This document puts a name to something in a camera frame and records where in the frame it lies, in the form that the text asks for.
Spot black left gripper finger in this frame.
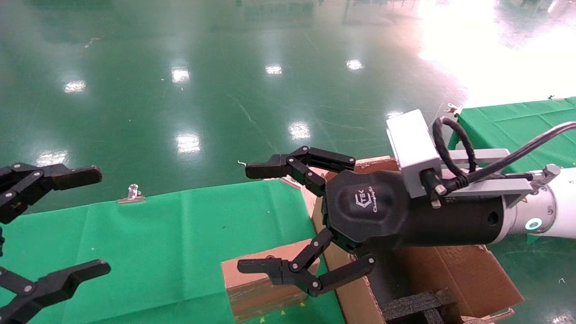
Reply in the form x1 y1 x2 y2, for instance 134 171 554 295
0 163 103 225
0 260 111 324

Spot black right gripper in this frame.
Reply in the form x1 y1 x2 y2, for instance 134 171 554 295
237 145 505 297

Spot silver camera mounting bracket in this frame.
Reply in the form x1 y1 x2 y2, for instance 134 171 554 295
439 148 561 208

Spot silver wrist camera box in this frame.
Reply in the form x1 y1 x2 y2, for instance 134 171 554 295
386 109 444 198

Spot black camera cable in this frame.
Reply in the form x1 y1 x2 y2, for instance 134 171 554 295
432 116 576 189

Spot green table cloth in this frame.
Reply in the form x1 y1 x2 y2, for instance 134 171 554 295
0 180 347 324

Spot large open cardboard carton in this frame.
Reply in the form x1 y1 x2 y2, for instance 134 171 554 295
299 155 525 324

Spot small brown cardboard box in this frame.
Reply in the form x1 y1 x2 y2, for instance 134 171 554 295
220 238 321 324

